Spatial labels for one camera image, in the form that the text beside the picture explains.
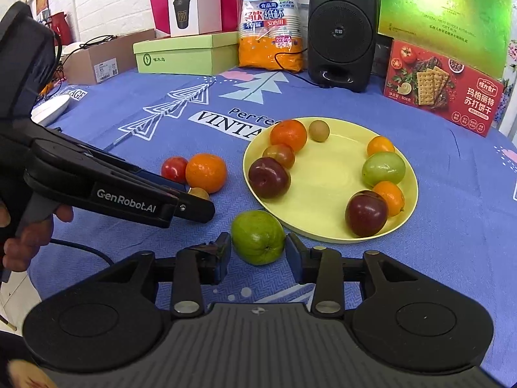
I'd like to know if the blue printed tablecloth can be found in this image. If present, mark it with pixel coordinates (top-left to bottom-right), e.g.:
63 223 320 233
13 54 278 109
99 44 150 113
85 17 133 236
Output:
28 67 517 384

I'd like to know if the small yellow-orange kumquat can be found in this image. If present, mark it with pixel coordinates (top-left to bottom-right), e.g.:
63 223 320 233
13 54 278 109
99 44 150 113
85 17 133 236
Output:
367 136 396 157
372 181 405 217

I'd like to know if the black speaker cable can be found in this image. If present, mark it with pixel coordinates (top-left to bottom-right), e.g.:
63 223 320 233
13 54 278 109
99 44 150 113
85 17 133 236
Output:
275 48 326 88

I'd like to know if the dark purple plum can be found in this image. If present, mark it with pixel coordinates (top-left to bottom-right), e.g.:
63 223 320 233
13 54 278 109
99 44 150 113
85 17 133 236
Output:
345 190 389 238
248 157 292 199

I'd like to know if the white coffee cup box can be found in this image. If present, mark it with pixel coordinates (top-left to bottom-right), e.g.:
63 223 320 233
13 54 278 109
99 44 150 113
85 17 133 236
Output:
167 0 223 38

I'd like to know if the pink poster board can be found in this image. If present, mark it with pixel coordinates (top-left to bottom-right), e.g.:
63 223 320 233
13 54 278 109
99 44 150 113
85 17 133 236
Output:
145 0 239 39

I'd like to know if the yellow plastic plate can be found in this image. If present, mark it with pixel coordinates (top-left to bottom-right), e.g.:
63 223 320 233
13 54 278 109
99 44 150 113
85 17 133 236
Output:
242 117 419 244

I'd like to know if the brown cardboard box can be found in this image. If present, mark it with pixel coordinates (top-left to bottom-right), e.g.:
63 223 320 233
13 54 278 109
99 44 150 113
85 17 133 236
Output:
62 29 156 85

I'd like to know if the orange mandarin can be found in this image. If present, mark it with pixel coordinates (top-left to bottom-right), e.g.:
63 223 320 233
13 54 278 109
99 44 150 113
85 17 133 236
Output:
270 120 308 153
185 153 227 195

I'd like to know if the small green apple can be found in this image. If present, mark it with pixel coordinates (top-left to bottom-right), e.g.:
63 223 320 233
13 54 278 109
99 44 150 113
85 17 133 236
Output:
362 152 406 188

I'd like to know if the person's left hand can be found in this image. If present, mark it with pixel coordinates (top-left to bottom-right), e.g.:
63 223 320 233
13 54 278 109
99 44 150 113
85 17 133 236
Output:
0 201 74 272

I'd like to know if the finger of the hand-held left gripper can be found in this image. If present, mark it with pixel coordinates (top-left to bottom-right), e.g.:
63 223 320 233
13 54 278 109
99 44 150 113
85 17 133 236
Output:
32 139 216 223
44 127 188 193

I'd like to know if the black speaker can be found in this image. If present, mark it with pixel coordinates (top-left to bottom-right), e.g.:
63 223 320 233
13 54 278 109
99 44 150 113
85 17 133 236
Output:
308 0 379 93

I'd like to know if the light green lidded box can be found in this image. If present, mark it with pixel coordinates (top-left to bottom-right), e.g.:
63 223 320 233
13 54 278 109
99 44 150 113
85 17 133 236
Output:
132 31 240 75

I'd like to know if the red cracker box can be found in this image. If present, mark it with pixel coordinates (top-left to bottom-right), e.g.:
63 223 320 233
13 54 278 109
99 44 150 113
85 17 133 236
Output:
383 39 505 137

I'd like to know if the red jug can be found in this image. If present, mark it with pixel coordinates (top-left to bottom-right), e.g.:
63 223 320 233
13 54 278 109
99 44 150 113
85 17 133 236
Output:
48 12 67 41

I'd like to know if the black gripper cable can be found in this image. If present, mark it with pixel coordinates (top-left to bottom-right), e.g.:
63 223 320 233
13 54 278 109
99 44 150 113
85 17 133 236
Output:
49 238 118 263

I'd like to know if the large green apple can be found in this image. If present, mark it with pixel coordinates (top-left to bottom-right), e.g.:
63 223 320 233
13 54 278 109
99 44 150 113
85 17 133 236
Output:
230 210 287 266

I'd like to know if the black cable bundle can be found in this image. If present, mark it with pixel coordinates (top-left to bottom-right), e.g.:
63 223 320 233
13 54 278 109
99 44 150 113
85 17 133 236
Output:
75 33 122 50

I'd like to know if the shiny green gift box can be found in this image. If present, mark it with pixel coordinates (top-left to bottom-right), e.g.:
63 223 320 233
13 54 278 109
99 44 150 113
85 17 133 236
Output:
377 0 513 81

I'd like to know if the dark red tomato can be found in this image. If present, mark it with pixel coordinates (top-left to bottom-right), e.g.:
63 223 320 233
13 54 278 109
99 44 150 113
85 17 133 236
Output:
262 144 296 169

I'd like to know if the orange paper cup pack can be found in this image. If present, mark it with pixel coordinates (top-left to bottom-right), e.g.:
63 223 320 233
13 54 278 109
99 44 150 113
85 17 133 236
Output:
236 0 305 73

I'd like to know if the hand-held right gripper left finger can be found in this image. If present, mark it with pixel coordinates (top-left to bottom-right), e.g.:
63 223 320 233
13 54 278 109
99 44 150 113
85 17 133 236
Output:
95 232 232 319

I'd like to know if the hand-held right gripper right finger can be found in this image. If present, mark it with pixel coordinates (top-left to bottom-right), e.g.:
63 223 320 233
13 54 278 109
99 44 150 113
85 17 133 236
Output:
285 233 425 319

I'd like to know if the white device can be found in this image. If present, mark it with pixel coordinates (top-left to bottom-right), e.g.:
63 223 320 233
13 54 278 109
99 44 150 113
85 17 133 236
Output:
31 95 71 127

